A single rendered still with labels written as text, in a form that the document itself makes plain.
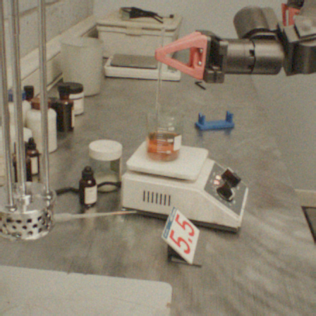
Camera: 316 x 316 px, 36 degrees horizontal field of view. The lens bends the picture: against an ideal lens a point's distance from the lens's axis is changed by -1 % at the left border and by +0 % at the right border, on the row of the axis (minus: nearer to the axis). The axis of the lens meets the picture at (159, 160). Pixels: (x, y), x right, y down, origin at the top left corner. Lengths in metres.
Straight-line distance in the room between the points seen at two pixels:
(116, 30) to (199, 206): 1.23
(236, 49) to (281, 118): 1.64
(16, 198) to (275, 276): 0.39
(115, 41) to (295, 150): 1.06
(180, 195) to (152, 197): 0.05
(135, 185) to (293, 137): 1.72
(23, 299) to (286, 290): 0.34
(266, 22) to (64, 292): 0.54
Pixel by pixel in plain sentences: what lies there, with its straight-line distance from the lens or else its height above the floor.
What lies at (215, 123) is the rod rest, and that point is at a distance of 1.26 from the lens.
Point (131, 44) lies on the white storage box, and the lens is 1.93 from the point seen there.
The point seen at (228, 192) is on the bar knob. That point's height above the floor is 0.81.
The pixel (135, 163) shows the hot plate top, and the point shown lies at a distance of 0.80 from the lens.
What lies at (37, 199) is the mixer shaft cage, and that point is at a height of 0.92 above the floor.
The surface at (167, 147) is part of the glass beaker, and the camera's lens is 0.80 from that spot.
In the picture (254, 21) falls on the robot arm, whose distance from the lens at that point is 0.86.
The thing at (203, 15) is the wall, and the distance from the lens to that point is 2.28.
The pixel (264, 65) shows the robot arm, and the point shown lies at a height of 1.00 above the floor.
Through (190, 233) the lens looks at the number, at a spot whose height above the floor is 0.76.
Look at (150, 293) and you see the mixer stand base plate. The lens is 0.65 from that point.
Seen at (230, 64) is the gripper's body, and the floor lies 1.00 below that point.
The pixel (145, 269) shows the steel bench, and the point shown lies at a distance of 0.71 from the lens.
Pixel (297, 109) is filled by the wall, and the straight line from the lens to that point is 2.42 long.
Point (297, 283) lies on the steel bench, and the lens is 0.73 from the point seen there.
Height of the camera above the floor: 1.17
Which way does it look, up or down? 24 degrees down
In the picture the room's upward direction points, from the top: 4 degrees clockwise
